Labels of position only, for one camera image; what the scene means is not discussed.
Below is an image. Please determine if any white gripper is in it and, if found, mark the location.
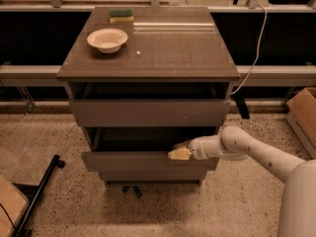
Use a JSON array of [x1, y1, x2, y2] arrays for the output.
[[167, 135, 220, 161]]

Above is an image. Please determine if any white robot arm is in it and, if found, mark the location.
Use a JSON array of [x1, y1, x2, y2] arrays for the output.
[[168, 126, 316, 237]]

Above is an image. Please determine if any grey drawer cabinet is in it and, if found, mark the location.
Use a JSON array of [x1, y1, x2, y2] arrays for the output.
[[56, 6, 241, 187]]

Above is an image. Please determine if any grey top drawer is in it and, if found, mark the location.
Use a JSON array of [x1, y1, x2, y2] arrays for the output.
[[70, 82, 230, 127]]

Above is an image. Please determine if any blue tape cross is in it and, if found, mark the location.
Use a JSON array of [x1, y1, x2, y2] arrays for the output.
[[120, 185, 144, 200]]

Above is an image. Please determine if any cardboard box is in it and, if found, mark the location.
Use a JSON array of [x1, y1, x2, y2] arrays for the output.
[[286, 87, 316, 159]]

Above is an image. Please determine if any white bowl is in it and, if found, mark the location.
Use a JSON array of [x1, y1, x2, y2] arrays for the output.
[[87, 29, 128, 54]]

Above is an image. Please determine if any green yellow sponge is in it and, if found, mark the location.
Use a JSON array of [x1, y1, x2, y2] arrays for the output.
[[109, 9, 133, 24]]

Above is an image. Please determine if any black cart leg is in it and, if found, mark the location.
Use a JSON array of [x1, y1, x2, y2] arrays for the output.
[[12, 155, 65, 237]]

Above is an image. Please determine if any wooden board on cart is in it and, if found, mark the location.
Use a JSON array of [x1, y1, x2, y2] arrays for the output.
[[0, 175, 29, 237]]

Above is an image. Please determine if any black post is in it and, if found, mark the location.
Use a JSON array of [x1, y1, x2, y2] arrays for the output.
[[233, 89, 250, 119]]

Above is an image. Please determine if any white cable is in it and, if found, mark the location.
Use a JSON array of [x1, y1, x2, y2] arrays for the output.
[[230, 4, 269, 96]]

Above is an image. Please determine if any grey metal rail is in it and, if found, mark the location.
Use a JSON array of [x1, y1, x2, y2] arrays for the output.
[[0, 65, 316, 87]]

